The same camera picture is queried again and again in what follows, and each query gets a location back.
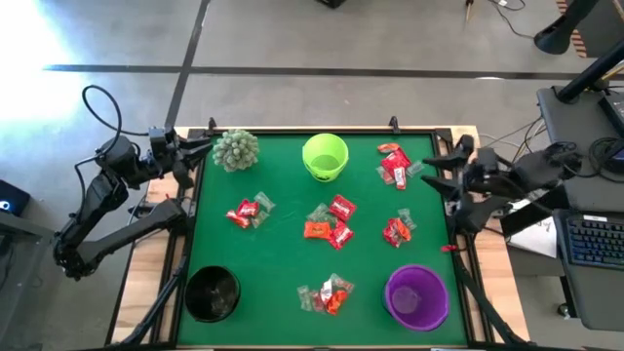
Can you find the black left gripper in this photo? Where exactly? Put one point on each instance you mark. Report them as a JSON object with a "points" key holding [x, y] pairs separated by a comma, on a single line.
{"points": [[173, 156]]}

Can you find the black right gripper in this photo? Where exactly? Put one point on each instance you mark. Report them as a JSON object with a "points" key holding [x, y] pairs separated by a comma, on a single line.
{"points": [[487, 181]]}

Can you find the clear-wrapped green candy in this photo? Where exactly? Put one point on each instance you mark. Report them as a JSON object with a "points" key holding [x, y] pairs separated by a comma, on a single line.
{"points": [[260, 219], [323, 219], [316, 212], [383, 174], [415, 168], [406, 218], [342, 283], [304, 297], [264, 201]]}

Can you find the orange Reese's pack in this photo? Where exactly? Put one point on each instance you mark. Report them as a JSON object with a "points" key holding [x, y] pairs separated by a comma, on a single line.
{"points": [[317, 229], [336, 302], [403, 229]]}

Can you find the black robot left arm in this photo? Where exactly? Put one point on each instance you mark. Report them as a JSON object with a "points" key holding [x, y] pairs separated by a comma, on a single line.
{"points": [[131, 229]]}

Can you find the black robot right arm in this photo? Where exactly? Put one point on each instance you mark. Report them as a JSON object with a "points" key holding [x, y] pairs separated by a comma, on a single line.
{"points": [[541, 168]]}

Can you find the clear-wrapped red candy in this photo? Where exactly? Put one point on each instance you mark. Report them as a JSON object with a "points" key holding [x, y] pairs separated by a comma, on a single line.
{"points": [[317, 302]]}

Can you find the black table clamp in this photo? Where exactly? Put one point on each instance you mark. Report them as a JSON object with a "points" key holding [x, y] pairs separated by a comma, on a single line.
{"points": [[394, 124], [211, 124]]}

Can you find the spiky pale green plant ball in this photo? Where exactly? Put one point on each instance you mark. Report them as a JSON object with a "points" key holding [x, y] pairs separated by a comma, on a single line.
{"points": [[235, 150]]}

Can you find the small red tag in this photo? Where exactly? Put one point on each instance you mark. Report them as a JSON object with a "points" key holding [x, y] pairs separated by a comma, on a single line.
{"points": [[448, 248]]}

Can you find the white paper sheet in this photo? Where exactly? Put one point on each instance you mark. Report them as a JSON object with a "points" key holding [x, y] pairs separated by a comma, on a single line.
{"points": [[536, 239]]}

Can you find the wooden table board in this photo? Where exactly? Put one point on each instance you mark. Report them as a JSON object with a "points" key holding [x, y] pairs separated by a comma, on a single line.
{"points": [[495, 278]]}

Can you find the lime green pumpkin-face bucket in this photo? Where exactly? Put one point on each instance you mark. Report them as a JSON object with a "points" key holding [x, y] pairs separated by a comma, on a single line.
{"points": [[317, 146]]}

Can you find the black support strut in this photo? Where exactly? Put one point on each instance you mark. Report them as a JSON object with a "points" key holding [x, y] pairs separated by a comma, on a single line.
{"points": [[165, 288], [480, 300]]}

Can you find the black plastic bucket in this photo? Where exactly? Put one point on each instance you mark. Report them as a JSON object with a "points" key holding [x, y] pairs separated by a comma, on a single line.
{"points": [[195, 292]]}

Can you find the grey desk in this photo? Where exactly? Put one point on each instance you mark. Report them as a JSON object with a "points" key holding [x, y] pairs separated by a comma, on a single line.
{"points": [[575, 117]]}

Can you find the green felt mat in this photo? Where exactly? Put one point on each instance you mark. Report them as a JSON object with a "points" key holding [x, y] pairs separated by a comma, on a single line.
{"points": [[283, 263]]}

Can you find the purple plastic bucket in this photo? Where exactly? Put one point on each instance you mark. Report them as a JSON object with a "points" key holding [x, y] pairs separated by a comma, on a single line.
{"points": [[429, 312]]}

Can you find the round black puck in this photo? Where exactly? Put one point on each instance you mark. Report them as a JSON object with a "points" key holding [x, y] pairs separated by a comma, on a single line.
{"points": [[607, 156]]}

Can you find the yellow-tipped wooden stick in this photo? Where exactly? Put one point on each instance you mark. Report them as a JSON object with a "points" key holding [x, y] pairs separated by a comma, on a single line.
{"points": [[468, 9]]}

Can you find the black tapered stand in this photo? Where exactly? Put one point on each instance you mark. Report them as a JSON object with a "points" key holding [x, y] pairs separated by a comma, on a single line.
{"points": [[556, 38]]}

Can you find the black slanted pole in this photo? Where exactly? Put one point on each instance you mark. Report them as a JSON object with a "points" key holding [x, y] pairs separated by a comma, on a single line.
{"points": [[590, 73]]}

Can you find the dark device on desk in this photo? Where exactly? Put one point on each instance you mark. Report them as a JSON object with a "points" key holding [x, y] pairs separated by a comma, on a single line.
{"points": [[613, 112]]}

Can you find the orange striped object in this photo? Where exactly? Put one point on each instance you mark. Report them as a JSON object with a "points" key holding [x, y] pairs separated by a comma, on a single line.
{"points": [[579, 44]]}

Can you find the black caster wheel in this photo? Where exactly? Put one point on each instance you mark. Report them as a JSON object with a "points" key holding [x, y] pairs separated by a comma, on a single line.
{"points": [[564, 310]]}

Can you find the black box with blue light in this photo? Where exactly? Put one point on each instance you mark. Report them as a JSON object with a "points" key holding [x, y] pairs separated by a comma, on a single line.
{"points": [[12, 197]]}

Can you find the grey side table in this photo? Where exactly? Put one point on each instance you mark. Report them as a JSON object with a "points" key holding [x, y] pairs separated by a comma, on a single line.
{"points": [[19, 225]]}

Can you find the grey laptop with backlit keyboard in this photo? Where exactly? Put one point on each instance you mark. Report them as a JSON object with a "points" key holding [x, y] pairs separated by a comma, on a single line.
{"points": [[599, 297]]}

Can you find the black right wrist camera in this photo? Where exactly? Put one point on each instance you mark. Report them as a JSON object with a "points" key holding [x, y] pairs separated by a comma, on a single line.
{"points": [[487, 158]]}

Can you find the black aluminium table frame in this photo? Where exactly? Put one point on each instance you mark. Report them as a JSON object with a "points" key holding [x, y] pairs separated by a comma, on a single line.
{"points": [[292, 131]]}

